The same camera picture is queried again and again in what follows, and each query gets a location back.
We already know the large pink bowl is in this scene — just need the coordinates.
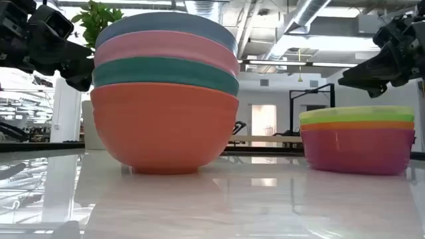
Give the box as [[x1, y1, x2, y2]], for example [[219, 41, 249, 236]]
[[94, 30, 240, 78]]

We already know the large teal bowl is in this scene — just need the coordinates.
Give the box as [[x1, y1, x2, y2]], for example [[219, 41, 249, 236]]
[[92, 56, 240, 97]]

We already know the small orange bowl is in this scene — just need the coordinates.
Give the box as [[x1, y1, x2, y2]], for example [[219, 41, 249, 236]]
[[299, 121, 415, 131]]

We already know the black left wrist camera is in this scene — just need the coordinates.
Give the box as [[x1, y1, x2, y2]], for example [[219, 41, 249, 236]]
[[28, 5, 74, 42]]

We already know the large blue bowl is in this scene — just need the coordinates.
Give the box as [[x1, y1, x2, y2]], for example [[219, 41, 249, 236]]
[[95, 12, 238, 56]]

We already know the large coral orange bowl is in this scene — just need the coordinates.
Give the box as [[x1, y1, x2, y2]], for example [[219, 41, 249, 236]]
[[90, 82, 240, 175]]

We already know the black aluminium table frame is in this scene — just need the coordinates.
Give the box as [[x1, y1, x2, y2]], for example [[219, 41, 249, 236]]
[[0, 141, 425, 161]]

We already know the small magenta bowl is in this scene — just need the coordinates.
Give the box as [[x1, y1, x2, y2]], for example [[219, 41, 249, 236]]
[[300, 128, 416, 176]]

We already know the silver ceiling air duct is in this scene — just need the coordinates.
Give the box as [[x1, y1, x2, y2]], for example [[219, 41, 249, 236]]
[[257, 0, 333, 72]]

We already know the small yellow bowl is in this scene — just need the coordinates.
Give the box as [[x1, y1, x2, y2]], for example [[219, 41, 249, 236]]
[[299, 106, 415, 120]]

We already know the ceiling strip light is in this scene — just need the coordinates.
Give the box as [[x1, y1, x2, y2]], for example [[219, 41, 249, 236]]
[[311, 62, 359, 68], [248, 60, 307, 66]]

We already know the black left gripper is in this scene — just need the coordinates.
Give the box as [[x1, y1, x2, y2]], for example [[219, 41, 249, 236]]
[[0, 19, 96, 92]]

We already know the small green bowl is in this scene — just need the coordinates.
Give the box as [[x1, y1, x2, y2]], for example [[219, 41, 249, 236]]
[[299, 114, 415, 125]]

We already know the wooden shelf with black frame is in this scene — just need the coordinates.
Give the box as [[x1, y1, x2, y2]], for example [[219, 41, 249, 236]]
[[228, 82, 335, 151]]

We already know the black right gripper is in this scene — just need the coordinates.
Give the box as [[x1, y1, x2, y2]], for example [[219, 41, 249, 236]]
[[337, 19, 425, 99]]

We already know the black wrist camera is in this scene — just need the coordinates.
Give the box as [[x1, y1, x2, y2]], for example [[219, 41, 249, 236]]
[[372, 19, 411, 49], [28, 5, 74, 42]]

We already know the white plant pot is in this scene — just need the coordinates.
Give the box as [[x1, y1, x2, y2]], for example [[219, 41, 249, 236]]
[[81, 100, 107, 151]]

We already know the green leafy plant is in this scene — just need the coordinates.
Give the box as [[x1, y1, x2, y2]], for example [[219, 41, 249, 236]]
[[71, 0, 124, 50]]

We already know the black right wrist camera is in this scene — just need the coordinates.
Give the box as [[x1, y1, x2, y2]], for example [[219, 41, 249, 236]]
[[372, 19, 411, 49]]

